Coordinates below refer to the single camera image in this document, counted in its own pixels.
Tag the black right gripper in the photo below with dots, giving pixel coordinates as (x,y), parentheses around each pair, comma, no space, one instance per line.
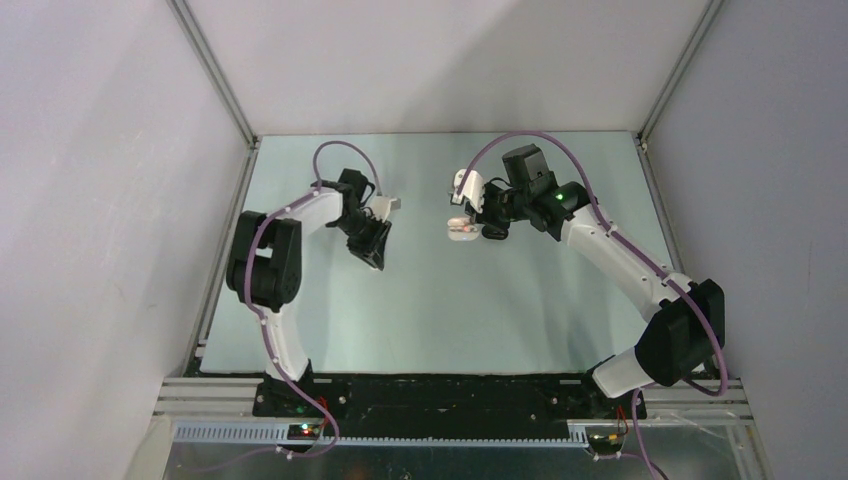
(485,217)

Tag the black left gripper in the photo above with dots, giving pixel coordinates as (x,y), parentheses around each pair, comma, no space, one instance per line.
(373,255)

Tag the white earbud charging case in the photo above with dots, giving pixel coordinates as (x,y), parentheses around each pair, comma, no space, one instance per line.
(462,229)

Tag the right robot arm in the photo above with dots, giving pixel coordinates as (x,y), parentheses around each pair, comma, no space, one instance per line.
(685,319)

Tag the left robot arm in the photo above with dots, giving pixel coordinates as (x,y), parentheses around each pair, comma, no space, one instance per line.
(265,264)

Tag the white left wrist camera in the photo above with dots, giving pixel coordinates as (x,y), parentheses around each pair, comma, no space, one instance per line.
(382,206)

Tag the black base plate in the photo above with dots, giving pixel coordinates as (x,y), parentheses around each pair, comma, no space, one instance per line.
(540,405)

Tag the grey slotted cable duct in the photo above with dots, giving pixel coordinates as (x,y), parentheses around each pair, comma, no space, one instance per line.
(292,434)

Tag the aluminium front frame rail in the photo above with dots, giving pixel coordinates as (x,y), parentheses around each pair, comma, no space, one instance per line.
(231,399)

